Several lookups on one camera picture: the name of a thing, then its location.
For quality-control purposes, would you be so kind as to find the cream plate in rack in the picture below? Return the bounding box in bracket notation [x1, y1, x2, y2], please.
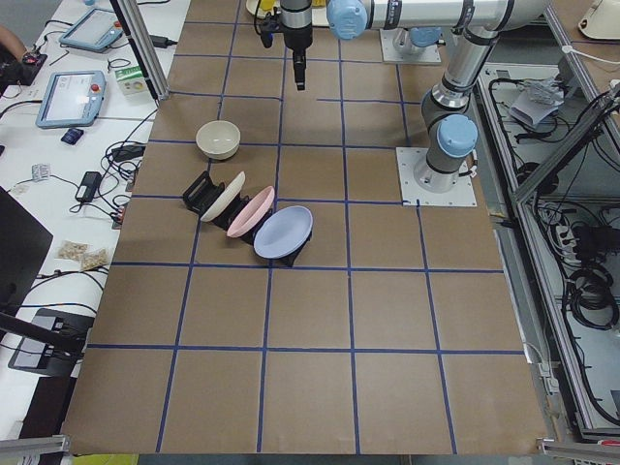
[201, 171, 246, 222]

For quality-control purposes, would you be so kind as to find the pink plate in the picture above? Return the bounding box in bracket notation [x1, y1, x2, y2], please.
[227, 186, 275, 238]

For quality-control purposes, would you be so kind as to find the beige bowl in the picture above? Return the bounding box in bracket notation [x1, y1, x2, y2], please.
[196, 120, 241, 160]

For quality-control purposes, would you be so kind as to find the black monitor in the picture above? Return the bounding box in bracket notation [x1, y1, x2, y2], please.
[0, 189, 53, 316]

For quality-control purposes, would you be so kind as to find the black power adapter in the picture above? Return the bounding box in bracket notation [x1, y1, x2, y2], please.
[75, 171, 103, 203]

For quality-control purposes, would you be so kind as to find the aluminium frame post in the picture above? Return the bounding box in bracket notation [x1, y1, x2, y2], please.
[110, 0, 170, 102]

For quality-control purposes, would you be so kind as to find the black dish rack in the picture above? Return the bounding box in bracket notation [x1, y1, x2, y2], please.
[182, 171, 314, 267]

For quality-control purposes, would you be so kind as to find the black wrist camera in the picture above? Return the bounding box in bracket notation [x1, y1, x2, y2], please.
[259, 13, 283, 48]

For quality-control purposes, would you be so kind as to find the blue plate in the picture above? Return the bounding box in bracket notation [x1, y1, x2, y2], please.
[253, 205, 314, 260]

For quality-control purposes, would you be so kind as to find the near teach pendant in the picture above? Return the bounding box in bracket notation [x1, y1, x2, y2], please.
[36, 71, 107, 129]

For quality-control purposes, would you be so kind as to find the teach pendant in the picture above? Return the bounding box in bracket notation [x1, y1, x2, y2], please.
[59, 8, 123, 52]
[36, 71, 107, 129]

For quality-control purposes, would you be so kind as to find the green white box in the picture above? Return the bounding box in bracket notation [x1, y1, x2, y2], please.
[114, 66, 148, 96]

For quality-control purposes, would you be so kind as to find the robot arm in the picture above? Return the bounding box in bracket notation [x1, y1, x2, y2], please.
[326, 1, 490, 194]

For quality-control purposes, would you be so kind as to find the far teach pendant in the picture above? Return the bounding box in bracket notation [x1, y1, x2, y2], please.
[59, 8, 123, 52]

